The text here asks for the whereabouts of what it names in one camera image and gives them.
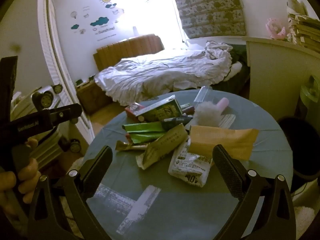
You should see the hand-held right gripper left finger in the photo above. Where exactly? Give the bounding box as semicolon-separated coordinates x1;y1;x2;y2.
27;145;120;240

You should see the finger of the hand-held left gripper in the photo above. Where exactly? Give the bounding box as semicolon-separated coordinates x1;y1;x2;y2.
48;103;83;130
0;56;18;128

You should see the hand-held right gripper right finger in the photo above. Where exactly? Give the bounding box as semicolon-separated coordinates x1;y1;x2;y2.
212;144;297;240

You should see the white plastic mailing bag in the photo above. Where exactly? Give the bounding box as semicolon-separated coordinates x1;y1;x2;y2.
168;140;213;188

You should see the black trash bin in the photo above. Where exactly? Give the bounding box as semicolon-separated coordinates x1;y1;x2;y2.
277;116;320;195

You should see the person's left hand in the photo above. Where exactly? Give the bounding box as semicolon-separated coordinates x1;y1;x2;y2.
0;138;42;217

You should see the white wheeled suitcase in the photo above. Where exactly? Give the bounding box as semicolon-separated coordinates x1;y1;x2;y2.
10;84;83;170

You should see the wooden nightstand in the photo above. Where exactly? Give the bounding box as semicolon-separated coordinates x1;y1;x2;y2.
76;79;113;115

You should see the brown paper envelope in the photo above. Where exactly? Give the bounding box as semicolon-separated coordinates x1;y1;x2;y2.
187;125;259;161

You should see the gold foil wrapper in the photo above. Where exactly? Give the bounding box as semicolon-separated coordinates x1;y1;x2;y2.
115;140;150;153

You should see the green snack wrapper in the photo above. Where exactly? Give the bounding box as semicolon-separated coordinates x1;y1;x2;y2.
122;121;167;133
126;131;166;145

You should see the red snack packet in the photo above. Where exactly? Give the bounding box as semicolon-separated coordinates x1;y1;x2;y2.
125;102;146;117

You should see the beige paper wrapper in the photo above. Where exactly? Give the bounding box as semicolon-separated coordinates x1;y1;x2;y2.
136;124;188;171

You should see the dark snack packet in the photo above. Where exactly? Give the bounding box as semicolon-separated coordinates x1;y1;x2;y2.
161;115;193;130

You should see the clear plastic box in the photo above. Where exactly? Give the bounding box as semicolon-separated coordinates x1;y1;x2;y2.
193;86;213;105

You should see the green carton box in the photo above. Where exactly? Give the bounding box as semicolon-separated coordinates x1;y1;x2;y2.
136;98;183;123

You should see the white fluffy rug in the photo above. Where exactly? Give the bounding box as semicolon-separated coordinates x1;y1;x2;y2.
292;205;316;238

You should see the brown padded headboard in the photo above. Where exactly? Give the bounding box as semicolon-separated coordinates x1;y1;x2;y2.
93;34;165;72

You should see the white crumpled duvet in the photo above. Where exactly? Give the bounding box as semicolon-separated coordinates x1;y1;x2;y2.
95;41;243;107

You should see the white cabinet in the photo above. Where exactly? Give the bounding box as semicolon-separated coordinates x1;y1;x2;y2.
246;36;320;120

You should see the green cylindrical appliance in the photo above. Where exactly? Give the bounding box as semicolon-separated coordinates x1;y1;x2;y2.
299;75;320;123

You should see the pink plush toy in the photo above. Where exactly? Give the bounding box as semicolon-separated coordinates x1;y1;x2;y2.
265;17;287;40

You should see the stack of books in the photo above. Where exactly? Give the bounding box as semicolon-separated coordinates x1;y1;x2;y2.
286;0;320;54

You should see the floral patterned window blind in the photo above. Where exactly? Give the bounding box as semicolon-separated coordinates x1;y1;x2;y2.
169;0;247;40

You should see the white fluffy pink-handled duster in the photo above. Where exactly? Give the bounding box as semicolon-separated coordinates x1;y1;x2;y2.
194;97;229;127

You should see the group of wall stickers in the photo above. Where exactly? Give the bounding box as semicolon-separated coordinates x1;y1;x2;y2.
70;0;125;42

